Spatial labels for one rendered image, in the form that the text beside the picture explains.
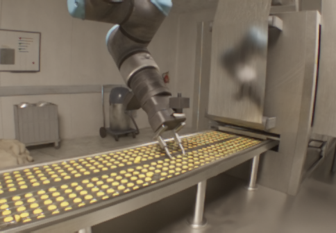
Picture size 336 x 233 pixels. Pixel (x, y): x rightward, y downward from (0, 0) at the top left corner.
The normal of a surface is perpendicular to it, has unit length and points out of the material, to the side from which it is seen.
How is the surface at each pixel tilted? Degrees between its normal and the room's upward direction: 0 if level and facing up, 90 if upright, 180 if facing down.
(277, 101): 90
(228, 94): 90
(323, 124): 90
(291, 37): 90
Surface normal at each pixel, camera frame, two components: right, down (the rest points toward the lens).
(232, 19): -0.66, -0.24
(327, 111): -0.72, 0.08
